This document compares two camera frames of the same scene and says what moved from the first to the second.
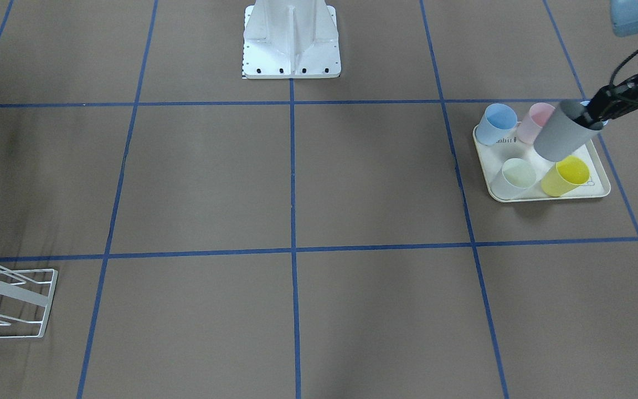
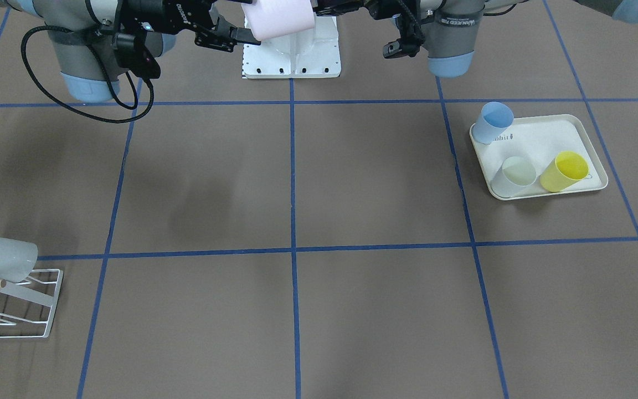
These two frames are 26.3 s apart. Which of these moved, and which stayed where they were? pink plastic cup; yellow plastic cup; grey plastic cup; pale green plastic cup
Moved: grey plastic cup; pink plastic cup
Stayed: yellow plastic cup; pale green plastic cup
